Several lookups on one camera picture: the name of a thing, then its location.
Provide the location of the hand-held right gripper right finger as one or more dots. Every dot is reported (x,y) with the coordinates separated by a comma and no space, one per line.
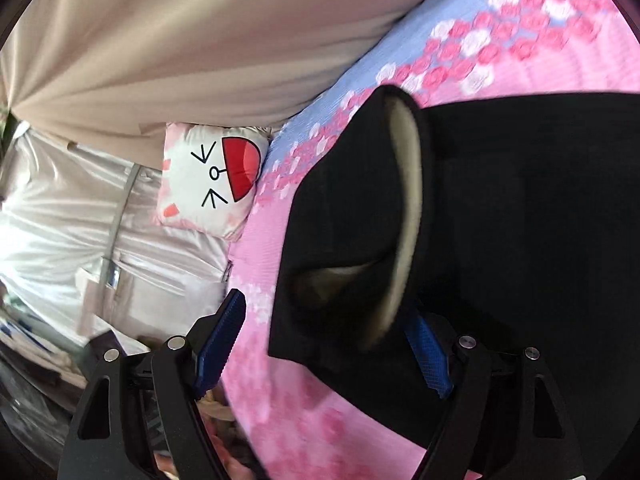
(430,355)

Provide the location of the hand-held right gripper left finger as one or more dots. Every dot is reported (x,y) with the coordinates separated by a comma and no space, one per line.
(220,332)

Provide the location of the black pants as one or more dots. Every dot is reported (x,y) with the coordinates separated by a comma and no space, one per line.
(525,210)

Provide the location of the pink rose bed sheet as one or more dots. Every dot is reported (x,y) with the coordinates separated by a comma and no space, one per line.
(300,410)

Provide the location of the white cat face pillow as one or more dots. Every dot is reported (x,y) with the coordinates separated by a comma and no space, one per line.
(200,175)

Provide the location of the white satin cloth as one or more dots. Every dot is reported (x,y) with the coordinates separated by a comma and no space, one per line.
(60,220)

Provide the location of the clear plastic bag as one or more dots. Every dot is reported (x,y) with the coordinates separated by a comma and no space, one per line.
(35,400)

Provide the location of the beige curtain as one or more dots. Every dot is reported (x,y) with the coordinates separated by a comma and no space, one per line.
(200,35)

